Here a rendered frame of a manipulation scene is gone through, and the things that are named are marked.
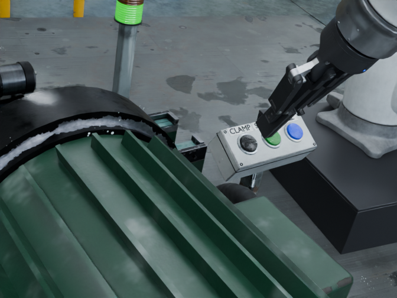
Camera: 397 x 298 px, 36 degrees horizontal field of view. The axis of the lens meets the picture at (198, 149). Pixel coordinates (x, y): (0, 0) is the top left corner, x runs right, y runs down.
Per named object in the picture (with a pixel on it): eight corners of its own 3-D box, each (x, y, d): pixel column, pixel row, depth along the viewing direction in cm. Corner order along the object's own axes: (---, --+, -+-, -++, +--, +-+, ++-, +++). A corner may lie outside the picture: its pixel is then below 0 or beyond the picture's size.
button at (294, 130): (288, 145, 101) (293, 139, 99) (279, 129, 101) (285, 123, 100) (300, 141, 102) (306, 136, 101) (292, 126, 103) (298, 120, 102)
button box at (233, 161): (224, 182, 96) (240, 168, 92) (205, 144, 98) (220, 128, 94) (302, 160, 106) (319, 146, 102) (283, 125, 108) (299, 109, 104)
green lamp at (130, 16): (123, 26, 135) (124, 7, 132) (110, 16, 138) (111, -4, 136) (146, 24, 138) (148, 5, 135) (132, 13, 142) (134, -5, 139)
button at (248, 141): (241, 157, 95) (246, 152, 94) (233, 141, 96) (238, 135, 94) (256, 153, 97) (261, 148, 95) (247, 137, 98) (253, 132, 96)
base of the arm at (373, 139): (352, 96, 152) (358, 76, 149) (426, 140, 138) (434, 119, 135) (300, 110, 142) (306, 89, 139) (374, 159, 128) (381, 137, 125)
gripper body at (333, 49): (370, 5, 77) (327, 48, 84) (323, 9, 72) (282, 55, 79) (400, 53, 75) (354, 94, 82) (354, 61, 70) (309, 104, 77)
